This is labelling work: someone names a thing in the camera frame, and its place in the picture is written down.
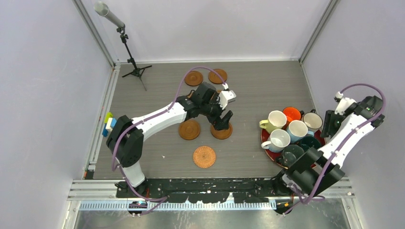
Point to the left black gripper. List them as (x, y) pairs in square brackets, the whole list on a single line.
[(219, 123)]

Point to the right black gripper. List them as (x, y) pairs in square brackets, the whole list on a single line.
[(328, 128)]

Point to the woven rattan coaster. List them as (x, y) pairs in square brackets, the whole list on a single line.
[(204, 157)]

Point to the pale yellow mug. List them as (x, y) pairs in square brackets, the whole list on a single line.
[(275, 120)]

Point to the dark grey mug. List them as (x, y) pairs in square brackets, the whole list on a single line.
[(290, 155)]

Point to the red round tray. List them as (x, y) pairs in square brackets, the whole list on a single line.
[(273, 156)]

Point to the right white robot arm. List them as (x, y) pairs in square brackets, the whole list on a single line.
[(316, 170)]

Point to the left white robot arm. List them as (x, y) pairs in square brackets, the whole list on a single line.
[(127, 135)]

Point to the cream mug black rim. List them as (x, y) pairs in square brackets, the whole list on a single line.
[(313, 121)]

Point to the dark green mug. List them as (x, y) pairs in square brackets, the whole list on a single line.
[(309, 142)]

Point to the orange mug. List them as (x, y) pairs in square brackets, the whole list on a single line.
[(292, 114)]

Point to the white mug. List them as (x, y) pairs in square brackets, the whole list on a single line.
[(277, 141)]

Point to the coloured toy brick stack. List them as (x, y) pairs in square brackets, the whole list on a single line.
[(109, 123)]

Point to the grey microphone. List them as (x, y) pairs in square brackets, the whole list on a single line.
[(103, 10)]

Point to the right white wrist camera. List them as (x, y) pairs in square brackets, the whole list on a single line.
[(345, 104)]

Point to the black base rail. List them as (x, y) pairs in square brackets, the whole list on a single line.
[(206, 190)]

